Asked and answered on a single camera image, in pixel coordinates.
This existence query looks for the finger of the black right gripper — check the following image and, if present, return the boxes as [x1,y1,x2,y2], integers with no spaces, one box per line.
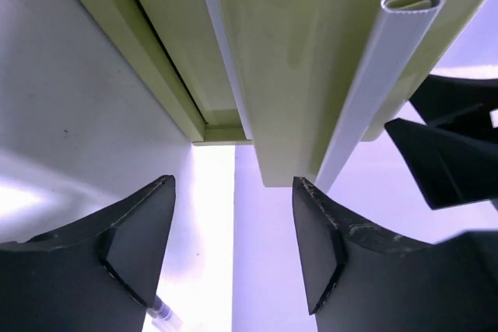
[410,75,497,138]
[384,118,497,210]

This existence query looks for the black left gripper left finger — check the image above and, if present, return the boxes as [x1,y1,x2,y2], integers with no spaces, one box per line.
[1,175,176,331]

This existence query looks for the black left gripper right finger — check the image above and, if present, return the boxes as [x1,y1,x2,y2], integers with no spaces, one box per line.
[292,177,497,331]

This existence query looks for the green highlighter marker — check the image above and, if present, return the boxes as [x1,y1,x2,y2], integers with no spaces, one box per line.
[147,295,183,332]

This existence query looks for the green cabinet drawer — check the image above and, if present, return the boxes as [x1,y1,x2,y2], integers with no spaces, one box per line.
[192,0,483,193]

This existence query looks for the green metal drawer cabinet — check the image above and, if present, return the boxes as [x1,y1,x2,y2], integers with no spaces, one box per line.
[79,0,251,145]

